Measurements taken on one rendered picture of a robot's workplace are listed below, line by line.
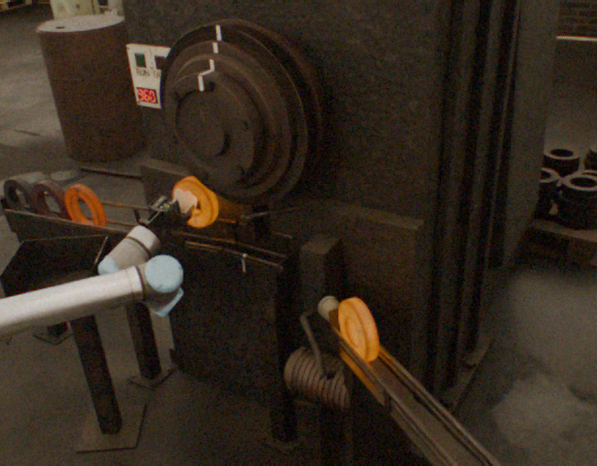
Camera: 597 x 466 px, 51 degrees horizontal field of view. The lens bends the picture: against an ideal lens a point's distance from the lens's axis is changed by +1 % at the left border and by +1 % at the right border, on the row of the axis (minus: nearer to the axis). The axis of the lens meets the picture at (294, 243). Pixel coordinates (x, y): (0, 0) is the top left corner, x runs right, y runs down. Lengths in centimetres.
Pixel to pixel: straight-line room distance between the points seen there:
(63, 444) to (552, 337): 188
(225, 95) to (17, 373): 165
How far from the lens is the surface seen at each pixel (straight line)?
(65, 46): 442
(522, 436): 230
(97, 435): 237
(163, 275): 152
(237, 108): 148
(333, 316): 155
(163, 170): 202
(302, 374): 168
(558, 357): 263
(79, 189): 225
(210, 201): 182
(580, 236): 316
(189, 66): 160
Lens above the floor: 164
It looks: 30 degrees down
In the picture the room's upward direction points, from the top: 4 degrees counter-clockwise
